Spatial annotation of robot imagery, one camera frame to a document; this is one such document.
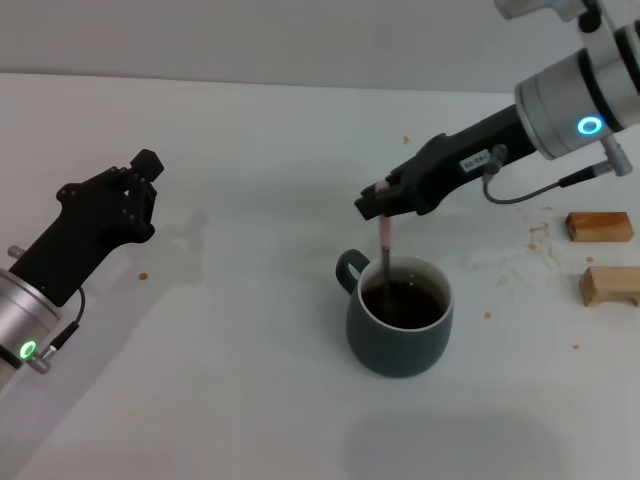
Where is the light wooden block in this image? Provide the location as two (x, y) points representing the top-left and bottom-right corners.
(578, 265), (640, 308)

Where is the dark grey ceramic cup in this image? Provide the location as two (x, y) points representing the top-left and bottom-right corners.
(334, 248), (455, 379)

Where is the dark coffee liquid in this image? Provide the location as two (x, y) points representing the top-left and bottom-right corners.
(360, 277), (448, 330)

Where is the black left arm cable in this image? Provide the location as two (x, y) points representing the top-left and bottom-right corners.
(47, 287), (87, 352)

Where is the pink handled metal spoon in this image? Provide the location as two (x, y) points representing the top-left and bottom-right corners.
(375, 180), (396, 322)

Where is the grey right arm cable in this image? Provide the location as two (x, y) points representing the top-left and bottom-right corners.
(481, 143), (609, 205)

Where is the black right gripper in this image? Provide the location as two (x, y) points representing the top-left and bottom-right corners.
(354, 103), (540, 221)

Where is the dark stained wooden block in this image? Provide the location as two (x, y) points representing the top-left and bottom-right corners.
(565, 211), (635, 244)

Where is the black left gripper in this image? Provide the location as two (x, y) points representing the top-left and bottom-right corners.
(9, 148), (165, 307)

